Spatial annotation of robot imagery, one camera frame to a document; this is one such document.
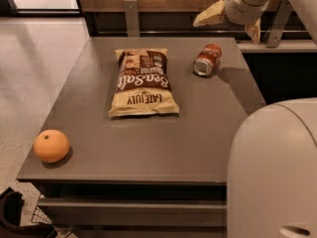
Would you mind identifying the right metal bracket post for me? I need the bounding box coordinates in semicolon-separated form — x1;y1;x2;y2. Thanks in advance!
264;0;293;48

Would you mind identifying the Late July chips bag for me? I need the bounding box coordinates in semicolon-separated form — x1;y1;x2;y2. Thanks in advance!
108;48;179;117

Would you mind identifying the black wire basket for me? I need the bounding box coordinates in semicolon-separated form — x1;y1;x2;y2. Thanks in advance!
31;194;78;238

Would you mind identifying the red coke can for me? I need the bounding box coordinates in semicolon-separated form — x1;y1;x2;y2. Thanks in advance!
193;44;222;76

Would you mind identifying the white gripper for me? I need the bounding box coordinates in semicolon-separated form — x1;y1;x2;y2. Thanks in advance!
193;0;269;44

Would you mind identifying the left metal bracket post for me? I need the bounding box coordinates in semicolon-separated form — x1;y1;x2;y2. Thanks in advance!
124;0;140;37

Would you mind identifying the metal bracket post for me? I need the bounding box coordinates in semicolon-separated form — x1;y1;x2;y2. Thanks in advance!
264;0;293;48
124;0;140;37

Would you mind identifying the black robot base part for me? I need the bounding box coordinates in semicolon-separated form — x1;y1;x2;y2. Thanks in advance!
0;187;57;238

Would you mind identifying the grey drawer front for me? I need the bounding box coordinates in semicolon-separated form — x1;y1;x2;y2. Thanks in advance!
38;198;227;227

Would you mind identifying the orange fruit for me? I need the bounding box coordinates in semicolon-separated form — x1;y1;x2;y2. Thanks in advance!
33;130;70;163

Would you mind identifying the grey drawer cabinet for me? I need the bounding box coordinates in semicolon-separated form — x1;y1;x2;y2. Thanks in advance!
18;38;264;238

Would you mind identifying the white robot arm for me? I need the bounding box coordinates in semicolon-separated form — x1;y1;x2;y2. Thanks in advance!
193;0;317;238

